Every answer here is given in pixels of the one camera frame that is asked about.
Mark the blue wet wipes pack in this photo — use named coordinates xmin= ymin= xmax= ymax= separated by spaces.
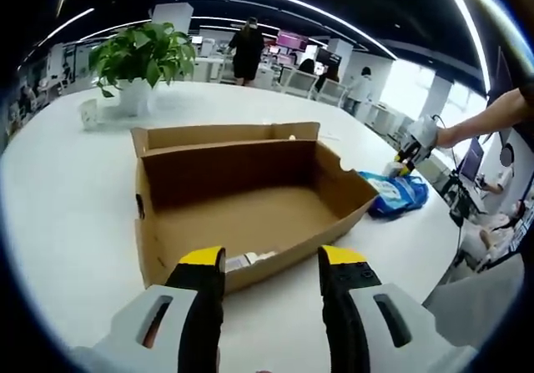
xmin=358 ymin=170 xmax=430 ymax=219

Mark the small white paper cup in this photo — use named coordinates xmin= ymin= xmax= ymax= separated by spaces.
xmin=78 ymin=99 xmax=99 ymax=131

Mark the small white box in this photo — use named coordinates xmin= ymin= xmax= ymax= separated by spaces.
xmin=224 ymin=250 xmax=280 ymax=272

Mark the white office chair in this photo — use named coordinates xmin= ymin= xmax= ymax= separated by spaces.
xmin=320 ymin=79 xmax=347 ymax=107
xmin=287 ymin=72 xmax=318 ymax=98

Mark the brown cardboard shoe box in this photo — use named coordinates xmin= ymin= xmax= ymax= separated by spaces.
xmin=130 ymin=121 xmax=380 ymax=294

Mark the pink display screen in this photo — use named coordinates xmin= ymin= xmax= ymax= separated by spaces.
xmin=277 ymin=30 xmax=310 ymax=53

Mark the potted green plant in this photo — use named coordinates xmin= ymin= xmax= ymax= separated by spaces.
xmin=88 ymin=22 xmax=197 ymax=118

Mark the computer monitor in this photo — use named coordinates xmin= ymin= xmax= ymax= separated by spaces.
xmin=458 ymin=137 xmax=485 ymax=182

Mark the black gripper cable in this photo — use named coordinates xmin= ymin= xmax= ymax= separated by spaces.
xmin=431 ymin=113 xmax=465 ymax=174

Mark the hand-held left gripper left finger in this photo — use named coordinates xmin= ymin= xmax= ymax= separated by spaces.
xmin=114 ymin=245 xmax=227 ymax=373

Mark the grey mesh office chair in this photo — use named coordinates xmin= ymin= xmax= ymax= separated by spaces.
xmin=421 ymin=255 xmax=525 ymax=349

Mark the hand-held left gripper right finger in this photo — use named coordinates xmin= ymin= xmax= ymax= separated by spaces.
xmin=317 ymin=245 xmax=439 ymax=373

